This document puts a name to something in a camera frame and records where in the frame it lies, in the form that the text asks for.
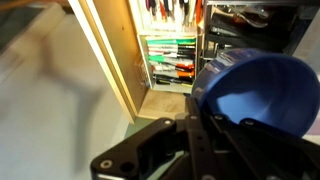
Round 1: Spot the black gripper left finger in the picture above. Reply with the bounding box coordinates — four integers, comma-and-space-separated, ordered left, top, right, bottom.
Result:
90, 118, 184, 180

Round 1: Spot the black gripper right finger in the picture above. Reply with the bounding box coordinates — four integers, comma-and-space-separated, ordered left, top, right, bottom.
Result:
186, 97, 320, 180

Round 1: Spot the blue plastic cup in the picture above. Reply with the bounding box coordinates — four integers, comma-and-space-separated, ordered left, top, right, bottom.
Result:
191, 48, 320, 137

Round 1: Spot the tray of green markers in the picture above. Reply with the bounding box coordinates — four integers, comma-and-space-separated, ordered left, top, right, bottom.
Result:
138, 35, 197, 93

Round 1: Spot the wooden open drawer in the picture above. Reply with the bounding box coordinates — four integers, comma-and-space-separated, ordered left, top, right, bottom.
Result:
68, 0, 320, 124

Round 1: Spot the clear tray of pens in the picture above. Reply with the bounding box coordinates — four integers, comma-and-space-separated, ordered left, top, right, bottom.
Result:
129, 0, 205, 36

